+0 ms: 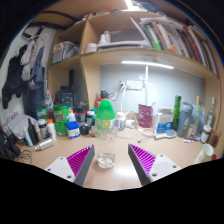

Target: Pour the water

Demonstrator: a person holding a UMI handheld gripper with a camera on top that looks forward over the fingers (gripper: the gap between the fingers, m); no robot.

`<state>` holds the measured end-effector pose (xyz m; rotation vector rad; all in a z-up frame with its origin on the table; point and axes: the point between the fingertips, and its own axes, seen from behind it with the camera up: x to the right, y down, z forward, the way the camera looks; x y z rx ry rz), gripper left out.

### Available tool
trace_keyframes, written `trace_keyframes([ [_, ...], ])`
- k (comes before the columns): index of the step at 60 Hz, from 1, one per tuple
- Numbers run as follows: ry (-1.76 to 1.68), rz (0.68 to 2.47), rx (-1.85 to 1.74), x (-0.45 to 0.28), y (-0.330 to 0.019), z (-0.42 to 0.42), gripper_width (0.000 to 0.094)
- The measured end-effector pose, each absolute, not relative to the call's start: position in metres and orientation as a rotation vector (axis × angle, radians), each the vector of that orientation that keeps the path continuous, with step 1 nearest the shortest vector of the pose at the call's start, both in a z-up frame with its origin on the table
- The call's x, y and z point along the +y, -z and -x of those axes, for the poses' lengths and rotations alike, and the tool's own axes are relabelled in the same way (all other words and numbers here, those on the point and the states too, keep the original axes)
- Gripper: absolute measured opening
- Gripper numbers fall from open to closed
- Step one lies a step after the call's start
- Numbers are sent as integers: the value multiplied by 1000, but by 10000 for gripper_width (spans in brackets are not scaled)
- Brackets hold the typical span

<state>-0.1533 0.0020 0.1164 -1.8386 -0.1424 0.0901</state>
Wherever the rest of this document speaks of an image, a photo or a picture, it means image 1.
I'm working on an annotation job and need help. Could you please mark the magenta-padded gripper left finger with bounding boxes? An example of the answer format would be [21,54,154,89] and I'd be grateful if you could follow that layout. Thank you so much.
[44,144,96,187]

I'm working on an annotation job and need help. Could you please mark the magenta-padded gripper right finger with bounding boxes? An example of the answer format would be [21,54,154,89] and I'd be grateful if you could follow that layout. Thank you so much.
[127,143,184,187]

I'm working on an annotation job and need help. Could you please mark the clear bottle with green cap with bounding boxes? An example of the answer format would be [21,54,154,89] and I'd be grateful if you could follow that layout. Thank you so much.
[94,99,118,169]

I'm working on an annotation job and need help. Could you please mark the white jar with blue lid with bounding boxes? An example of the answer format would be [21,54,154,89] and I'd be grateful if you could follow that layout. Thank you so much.
[65,120,81,140]

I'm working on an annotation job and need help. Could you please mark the light blue hairbrush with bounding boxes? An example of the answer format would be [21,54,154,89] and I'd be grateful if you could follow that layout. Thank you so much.
[153,129,177,141]

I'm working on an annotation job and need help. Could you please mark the silver can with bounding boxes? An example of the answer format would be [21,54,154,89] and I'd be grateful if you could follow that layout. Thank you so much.
[34,138,54,152]

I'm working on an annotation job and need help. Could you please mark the white bottle with orange cap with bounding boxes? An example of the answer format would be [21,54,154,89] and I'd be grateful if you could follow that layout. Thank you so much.
[46,118,58,142]

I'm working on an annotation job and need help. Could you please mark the white and blue box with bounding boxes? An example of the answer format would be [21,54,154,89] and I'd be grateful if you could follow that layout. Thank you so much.
[155,107,175,134]

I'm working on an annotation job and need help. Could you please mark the maroon pouch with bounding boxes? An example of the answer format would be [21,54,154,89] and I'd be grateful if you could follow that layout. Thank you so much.
[137,103,154,129]

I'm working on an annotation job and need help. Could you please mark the dark jar with red label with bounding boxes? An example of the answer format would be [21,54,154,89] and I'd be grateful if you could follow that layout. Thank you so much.
[74,106,88,124]

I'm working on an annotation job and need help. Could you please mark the green jar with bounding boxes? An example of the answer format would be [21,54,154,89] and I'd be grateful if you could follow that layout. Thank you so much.
[53,104,69,137]

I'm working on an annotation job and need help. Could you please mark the black bottle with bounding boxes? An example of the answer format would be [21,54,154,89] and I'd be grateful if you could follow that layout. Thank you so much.
[27,117,40,146]

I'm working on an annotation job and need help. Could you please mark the grey shaker bottle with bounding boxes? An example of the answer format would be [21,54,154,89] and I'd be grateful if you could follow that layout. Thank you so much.
[176,102,194,138]

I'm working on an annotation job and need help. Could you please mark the white cup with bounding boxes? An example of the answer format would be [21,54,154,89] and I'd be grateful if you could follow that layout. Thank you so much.
[194,143,215,164]

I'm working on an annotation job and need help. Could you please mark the black appliance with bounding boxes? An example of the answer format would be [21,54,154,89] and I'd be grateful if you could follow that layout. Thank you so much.
[54,85,81,109]

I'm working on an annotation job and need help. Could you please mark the brown jar with white lid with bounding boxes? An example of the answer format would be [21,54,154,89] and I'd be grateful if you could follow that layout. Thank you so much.
[200,124,213,144]

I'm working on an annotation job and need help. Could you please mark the blue bottle with yellow cap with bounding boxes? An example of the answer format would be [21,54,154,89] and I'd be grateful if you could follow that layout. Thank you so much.
[192,95,205,134]

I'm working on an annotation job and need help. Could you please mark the brown cup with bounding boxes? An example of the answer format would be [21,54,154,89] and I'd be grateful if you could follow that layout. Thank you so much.
[208,130,220,148]

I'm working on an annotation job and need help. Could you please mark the clear glass bottle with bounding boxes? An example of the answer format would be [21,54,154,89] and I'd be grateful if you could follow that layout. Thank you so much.
[205,96,217,129]

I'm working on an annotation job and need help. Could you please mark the white desk lamp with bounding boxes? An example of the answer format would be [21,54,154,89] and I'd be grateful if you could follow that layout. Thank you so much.
[120,59,175,101]

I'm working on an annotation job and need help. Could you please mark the hanging clothes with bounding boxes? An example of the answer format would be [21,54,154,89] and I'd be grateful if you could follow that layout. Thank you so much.
[1,33,46,111]

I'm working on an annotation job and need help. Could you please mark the wooden shelf unit with books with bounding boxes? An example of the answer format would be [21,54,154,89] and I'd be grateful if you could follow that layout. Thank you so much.
[29,0,224,141]

